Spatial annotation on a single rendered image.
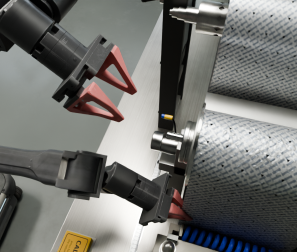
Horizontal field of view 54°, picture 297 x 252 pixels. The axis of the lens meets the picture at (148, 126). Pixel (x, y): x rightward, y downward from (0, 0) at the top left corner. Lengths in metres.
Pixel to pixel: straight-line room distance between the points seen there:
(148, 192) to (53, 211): 1.34
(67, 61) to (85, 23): 2.67
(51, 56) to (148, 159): 0.56
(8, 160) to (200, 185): 0.34
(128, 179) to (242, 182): 0.21
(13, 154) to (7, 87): 2.05
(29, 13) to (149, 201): 0.38
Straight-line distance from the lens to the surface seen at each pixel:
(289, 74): 0.62
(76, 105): 0.42
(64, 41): 0.41
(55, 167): 0.54
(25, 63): 2.76
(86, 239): 0.79
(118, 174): 0.55
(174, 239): 0.65
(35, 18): 0.42
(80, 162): 0.54
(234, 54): 0.59
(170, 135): 0.49
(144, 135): 0.95
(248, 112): 0.60
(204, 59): 1.22
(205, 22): 0.61
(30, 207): 1.93
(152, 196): 0.58
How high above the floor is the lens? 1.67
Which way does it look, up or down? 53 degrees down
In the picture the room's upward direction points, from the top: straight up
